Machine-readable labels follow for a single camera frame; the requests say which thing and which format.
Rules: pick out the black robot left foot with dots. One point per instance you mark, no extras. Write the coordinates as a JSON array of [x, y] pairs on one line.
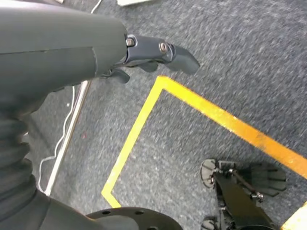
[[240, 203]]

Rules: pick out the yellow floor tape square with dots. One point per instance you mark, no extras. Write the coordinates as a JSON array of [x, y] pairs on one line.
[[136, 133]]

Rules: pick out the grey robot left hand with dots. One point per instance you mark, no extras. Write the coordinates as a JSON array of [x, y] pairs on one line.
[[60, 47]]

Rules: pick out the white power strip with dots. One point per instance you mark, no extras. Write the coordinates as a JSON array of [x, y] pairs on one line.
[[134, 2]]

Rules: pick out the steel workbench table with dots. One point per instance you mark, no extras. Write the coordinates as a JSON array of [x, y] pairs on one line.
[[71, 127]]

